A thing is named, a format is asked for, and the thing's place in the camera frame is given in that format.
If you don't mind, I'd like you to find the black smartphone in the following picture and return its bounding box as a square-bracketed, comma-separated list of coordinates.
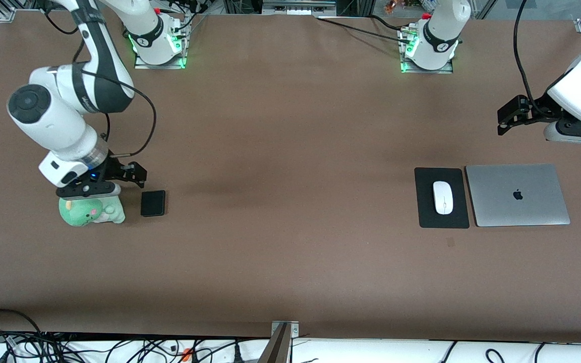
[140, 190, 166, 217]

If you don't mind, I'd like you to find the white computer mouse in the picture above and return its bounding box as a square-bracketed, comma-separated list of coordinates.
[432, 180, 454, 215]

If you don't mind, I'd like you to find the black mouse pad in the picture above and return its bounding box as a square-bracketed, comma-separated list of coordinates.
[414, 167, 470, 229]

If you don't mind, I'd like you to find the green dinosaur plush toy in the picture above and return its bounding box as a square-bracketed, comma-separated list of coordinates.
[59, 194, 126, 227]

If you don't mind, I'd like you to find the silver closed laptop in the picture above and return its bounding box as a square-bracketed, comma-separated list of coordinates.
[465, 163, 571, 227]

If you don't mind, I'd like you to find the silver metal box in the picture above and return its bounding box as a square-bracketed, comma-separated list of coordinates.
[263, 0, 337, 16]

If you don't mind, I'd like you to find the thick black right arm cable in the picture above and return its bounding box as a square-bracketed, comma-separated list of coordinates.
[81, 70, 158, 158]

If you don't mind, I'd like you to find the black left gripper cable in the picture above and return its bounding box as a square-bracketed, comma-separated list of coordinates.
[513, 0, 548, 116]

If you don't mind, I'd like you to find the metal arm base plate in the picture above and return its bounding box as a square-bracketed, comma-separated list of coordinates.
[399, 25, 454, 74]
[134, 15, 189, 70]

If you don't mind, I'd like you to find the short black table cable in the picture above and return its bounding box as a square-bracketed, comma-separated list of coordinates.
[369, 14, 404, 31]

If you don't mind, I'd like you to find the black looping floor cable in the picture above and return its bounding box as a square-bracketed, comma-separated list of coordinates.
[0, 309, 44, 336]

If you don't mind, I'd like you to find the long black table cable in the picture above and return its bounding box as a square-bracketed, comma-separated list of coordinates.
[316, 17, 415, 45]

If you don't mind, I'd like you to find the aluminium table edge bracket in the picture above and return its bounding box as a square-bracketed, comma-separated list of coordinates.
[260, 320, 300, 363]

